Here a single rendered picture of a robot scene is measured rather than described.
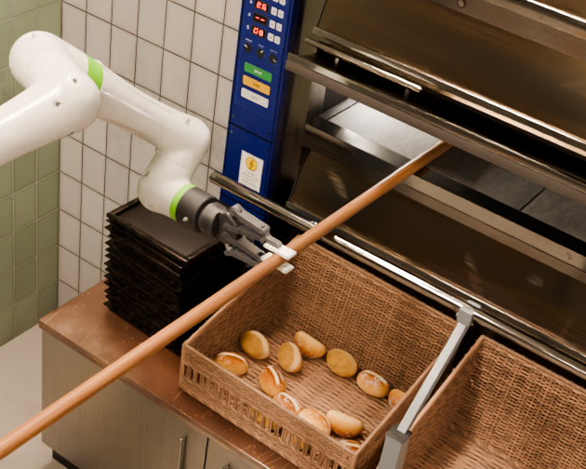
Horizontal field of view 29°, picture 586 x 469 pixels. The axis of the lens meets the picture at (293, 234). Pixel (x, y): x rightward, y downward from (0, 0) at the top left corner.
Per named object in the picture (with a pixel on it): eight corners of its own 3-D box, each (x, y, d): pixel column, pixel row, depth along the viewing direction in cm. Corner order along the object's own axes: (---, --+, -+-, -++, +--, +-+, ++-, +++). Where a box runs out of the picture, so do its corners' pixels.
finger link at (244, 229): (233, 222, 250) (233, 217, 249) (273, 237, 244) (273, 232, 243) (222, 229, 247) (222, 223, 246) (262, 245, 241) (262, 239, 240)
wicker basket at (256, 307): (286, 306, 327) (298, 230, 311) (448, 403, 302) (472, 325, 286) (173, 387, 293) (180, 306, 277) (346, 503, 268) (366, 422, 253)
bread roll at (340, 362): (344, 382, 299) (353, 385, 304) (358, 362, 299) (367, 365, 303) (319, 361, 305) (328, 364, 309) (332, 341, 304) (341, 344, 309)
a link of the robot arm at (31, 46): (9, 88, 218) (44, 38, 216) (-11, 60, 227) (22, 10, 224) (80, 124, 231) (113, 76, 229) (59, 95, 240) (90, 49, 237)
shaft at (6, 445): (-3, 466, 187) (-3, 454, 185) (-15, 457, 188) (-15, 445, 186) (485, 126, 306) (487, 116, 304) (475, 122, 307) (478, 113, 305)
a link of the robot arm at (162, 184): (144, 205, 265) (119, 194, 255) (168, 157, 264) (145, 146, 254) (189, 230, 259) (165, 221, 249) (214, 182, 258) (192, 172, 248)
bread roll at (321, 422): (327, 444, 283) (341, 427, 283) (317, 442, 278) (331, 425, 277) (301, 419, 288) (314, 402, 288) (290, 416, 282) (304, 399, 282)
